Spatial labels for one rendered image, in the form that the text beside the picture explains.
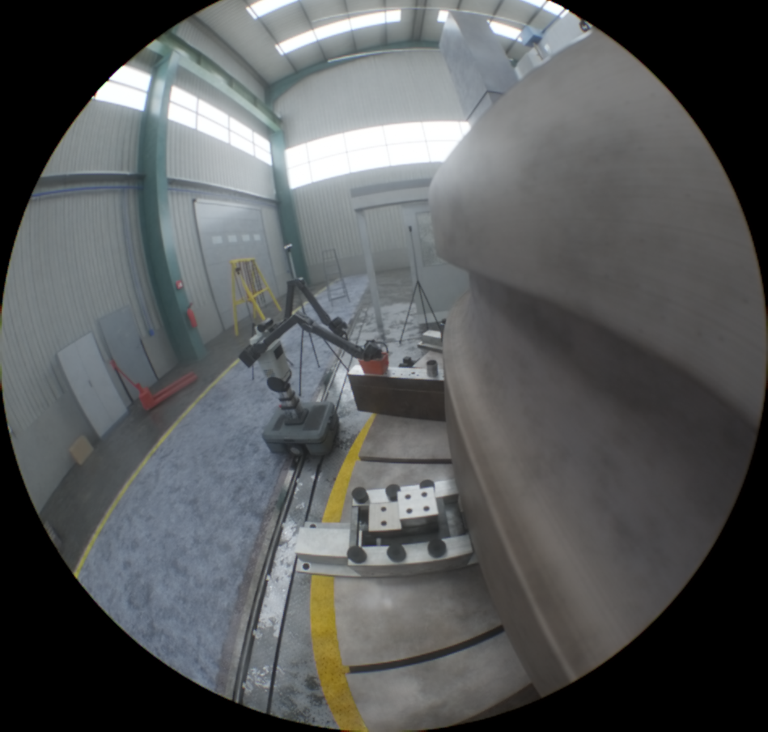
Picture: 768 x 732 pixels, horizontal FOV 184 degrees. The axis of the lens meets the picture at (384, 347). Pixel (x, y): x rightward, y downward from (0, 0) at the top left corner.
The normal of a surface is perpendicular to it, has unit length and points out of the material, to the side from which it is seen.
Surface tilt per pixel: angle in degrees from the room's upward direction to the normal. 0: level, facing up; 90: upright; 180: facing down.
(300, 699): 0
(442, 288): 90
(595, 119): 90
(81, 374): 90
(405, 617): 0
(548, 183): 90
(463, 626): 0
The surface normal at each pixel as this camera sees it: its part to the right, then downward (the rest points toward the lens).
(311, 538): -0.16, -0.90
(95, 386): 0.99, -0.14
